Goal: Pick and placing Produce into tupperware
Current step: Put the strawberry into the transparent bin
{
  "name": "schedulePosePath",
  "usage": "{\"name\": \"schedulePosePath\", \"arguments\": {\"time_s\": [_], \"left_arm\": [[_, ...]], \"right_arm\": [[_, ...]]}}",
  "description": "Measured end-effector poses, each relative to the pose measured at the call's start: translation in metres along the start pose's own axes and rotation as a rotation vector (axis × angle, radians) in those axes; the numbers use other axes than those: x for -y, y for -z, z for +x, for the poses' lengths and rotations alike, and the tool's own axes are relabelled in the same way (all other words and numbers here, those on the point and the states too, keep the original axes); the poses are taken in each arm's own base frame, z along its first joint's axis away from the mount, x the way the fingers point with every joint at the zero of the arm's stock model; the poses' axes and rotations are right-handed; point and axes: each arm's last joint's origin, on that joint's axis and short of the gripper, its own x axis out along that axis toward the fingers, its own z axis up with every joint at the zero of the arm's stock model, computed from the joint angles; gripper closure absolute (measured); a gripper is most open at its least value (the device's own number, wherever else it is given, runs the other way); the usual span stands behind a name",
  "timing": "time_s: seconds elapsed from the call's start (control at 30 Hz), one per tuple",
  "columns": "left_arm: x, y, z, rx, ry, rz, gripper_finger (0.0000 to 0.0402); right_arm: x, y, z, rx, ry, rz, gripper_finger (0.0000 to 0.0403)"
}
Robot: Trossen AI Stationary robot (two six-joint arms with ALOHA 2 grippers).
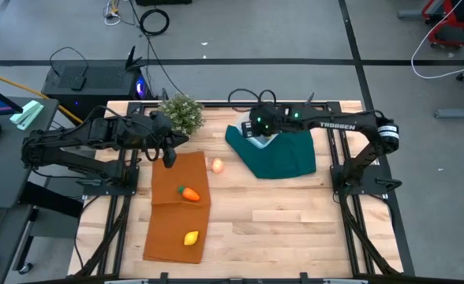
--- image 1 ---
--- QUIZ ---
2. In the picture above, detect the dark green cloth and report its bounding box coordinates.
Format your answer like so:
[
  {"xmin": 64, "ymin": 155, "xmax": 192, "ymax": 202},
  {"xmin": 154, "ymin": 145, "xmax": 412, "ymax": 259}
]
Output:
[{"xmin": 224, "ymin": 125, "xmax": 317, "ymax": 181}]

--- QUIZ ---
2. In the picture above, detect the grey metal bar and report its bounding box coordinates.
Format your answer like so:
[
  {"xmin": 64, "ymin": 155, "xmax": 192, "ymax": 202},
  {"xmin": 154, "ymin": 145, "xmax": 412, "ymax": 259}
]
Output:
[{"xmin": 433, "ymin": 106, "xmax": 464, "ymax": 120}]

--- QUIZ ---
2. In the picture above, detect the mint green stapler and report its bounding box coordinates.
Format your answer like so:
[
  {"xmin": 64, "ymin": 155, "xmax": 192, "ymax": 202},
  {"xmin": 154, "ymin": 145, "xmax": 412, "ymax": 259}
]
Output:
[{"xmin": 9, "ymin": 99, "xmax": 45, "ymax": 132}]

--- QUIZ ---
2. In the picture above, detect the white cable bundle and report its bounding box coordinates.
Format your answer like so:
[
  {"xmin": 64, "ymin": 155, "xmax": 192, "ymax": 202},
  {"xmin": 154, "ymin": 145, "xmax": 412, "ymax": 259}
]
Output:
[{"xmin": 103, "ymin": 0, "xmax": 125, "ymax": 27}]

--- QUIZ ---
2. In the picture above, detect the yellow cable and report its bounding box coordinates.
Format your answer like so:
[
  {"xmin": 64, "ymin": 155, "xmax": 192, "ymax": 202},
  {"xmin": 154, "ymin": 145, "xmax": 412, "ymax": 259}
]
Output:
[{"xmin": 0, "ymin": 68, "xmax": 84, "ymax": 125}]

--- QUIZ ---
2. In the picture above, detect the large yellow toy lemon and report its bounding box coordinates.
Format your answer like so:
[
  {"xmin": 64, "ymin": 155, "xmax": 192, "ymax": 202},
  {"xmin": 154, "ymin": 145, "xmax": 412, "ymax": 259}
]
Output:
[{"xmin": 183, "ymin": 230, "xmax": 200, "ymax": 247}]

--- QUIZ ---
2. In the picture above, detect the black computer tower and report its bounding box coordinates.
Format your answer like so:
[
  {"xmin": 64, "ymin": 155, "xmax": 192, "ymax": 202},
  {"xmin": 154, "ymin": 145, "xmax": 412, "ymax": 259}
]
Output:
[{"xmin": 41, "ymin": 58, "xmax": 154, "ymax": 119}]

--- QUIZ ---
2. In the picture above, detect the red and black chair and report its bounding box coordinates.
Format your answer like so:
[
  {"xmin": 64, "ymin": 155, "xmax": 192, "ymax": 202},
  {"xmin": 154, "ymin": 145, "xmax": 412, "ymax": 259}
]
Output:
[{"xmin": 421, "ymin": 0, "xmax": 464, "ymax": 48}]

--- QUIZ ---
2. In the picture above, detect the small black external drive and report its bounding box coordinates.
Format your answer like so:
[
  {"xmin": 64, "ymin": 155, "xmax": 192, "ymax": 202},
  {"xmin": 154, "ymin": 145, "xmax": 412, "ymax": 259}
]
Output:
[{"xmin": 69, "ymin": 74, "xmax": 88, "ymax": 92}]

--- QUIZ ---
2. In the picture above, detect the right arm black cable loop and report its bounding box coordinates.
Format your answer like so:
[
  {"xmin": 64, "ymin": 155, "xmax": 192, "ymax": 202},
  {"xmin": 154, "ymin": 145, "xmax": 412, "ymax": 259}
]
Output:
[{"xmin": 227, "ymin": 88, "xmax": 277, "ymax": 111}]

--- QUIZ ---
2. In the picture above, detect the orange-brown cloth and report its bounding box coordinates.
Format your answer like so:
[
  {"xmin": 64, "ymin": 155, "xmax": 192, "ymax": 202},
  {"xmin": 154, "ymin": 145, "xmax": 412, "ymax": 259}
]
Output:
[{"xmin": 143, "ymin": 151, "xmax": 212, "ymax": 264}]

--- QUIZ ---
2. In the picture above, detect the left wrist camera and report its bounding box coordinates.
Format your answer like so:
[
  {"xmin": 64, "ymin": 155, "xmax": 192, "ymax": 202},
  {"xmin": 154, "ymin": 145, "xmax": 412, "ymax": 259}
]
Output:
[{"xmin": 163, "ymin": 147, "xmax": 177, "ymax": 170}]

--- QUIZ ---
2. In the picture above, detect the black aluminium table frame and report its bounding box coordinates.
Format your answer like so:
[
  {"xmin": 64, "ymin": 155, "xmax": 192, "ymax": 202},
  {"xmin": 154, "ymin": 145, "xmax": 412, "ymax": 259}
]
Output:
[{"xmin": 73, "ymin": 100, "xmax": 417, "ymax": 284}]

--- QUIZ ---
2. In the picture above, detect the black wifi antenna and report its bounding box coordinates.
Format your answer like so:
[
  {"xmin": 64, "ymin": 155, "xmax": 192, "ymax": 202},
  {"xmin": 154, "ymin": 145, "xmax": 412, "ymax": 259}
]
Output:
[{"xmin": 125, "ymin": 45, "xmax": 148, "ymax": 72}]

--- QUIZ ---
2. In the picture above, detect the orange toy carrot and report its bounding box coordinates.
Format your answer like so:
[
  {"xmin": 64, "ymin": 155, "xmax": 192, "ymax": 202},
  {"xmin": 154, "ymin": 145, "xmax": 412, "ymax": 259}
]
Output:
[{"xmin": 177, "ymin": 185, "xmax": 201, "ymax": 203}]

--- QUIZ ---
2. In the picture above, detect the long white cable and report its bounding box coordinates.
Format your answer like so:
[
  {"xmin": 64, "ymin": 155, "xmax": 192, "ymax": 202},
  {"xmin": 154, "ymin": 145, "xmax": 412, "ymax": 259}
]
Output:
[{"xmin": 410, "ymin": 0, "xmax": 464, "ymax": 80}]

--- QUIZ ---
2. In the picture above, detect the small bushy potted plant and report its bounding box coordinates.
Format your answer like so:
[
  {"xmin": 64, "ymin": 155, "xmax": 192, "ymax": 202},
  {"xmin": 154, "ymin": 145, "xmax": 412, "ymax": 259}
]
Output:
[{"xmin": 159, "ymin": 93, "xmax": 204, "ymax": 135}]

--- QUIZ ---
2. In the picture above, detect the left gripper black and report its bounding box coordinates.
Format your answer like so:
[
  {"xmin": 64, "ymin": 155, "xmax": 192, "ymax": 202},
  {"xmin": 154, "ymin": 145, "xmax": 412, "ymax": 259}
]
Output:
[{"xmin": 147, "ymin": 110, "xmax": 190, "ymax": 151}]

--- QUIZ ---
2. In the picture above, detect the coiled black cable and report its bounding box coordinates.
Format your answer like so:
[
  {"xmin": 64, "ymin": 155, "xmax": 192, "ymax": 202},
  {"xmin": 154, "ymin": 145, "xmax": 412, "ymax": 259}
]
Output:
[{"xmin": 139, "ymin": 8, "xmax": 170, "ymax": 37}]

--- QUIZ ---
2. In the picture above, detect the dark grey desk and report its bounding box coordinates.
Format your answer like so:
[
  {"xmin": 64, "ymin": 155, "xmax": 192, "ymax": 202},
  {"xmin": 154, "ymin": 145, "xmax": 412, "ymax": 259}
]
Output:
[{"xmin": 0, "ymin": 96, "xmax": 84, "ymax": 284}]

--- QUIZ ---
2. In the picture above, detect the clear plastic tupperware container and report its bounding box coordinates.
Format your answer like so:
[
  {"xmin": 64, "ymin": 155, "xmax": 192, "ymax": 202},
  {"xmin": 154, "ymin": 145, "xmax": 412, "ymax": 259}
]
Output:
[{"xmin": 234, "ymin": 112, "xmax": 280, "ymax": 150}]

